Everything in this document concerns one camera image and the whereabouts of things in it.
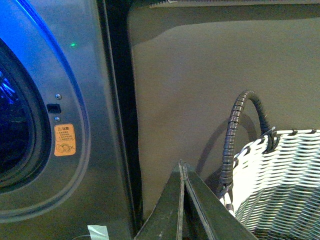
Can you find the grey front-load washing machine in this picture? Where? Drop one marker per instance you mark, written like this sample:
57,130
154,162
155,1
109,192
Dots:
60,54

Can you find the stainless steel washer drum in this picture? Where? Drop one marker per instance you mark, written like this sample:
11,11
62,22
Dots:
15,129

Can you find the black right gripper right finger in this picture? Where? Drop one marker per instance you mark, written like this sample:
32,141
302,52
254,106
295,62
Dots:
206,217

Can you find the white woven laundry basket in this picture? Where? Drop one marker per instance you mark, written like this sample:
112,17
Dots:
276,195

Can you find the white tape piece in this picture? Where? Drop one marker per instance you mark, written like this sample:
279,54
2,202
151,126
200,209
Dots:
98,232

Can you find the orange warning sticker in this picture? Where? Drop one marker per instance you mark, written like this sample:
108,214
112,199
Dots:
65,140

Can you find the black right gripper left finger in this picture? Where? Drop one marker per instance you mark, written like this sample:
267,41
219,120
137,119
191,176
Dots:
166,219

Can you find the black wrapped basket handle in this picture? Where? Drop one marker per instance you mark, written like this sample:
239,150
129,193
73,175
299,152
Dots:
226,176

